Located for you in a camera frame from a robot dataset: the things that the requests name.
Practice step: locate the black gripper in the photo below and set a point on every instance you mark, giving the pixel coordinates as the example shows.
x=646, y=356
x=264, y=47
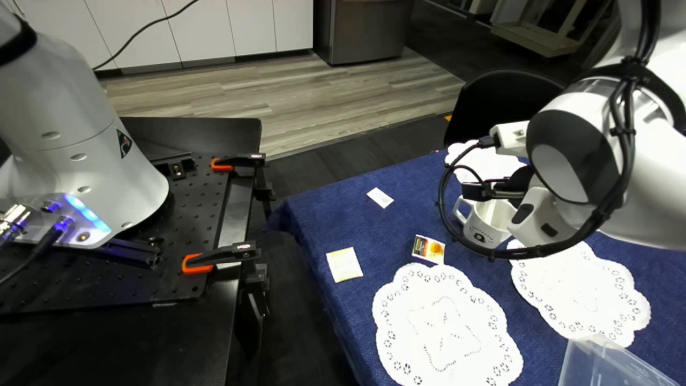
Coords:
x=515, y=186

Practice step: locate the white paper doily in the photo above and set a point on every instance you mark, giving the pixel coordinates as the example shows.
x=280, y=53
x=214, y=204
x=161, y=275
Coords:
x=442, y=330
x=485, y=161
x=578, y=302

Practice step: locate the tea bag packet orange picture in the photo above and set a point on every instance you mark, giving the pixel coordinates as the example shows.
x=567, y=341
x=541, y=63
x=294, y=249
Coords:
x=429, y=249

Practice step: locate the blue denim table cloth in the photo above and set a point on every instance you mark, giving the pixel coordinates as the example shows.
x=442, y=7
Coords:
x=398, y=222

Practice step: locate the black chair with metal legs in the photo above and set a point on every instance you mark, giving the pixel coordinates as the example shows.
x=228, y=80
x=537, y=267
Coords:
x=494, y=104

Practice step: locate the white paper sachet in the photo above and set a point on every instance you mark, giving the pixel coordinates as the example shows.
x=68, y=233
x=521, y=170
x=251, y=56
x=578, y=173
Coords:
x=379, y=199
x=345, y=264

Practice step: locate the wooden shelf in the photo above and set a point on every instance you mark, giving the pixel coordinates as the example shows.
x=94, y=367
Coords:
x=542, y=40

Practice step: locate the stainless steel bin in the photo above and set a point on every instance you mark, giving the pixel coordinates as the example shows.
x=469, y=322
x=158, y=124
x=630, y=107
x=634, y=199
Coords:
x=360, y=33

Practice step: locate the clear plastic container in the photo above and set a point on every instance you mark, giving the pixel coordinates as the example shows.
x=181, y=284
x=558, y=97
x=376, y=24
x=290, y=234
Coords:
x=607, y=367

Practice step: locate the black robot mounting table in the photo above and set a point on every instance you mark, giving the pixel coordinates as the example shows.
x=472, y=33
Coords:
x=185, y=222

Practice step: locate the white cabinets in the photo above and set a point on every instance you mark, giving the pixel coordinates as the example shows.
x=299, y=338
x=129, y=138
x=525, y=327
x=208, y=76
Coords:
x=214, y=29

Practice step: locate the dark clamp lever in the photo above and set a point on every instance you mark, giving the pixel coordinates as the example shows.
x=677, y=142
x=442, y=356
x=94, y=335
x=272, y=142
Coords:
x=131, y=252

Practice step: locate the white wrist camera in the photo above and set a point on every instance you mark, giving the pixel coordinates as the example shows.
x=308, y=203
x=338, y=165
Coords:
x=510, y=138

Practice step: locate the small black bracket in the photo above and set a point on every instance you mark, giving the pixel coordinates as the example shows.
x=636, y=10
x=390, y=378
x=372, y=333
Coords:
x=183, y=169

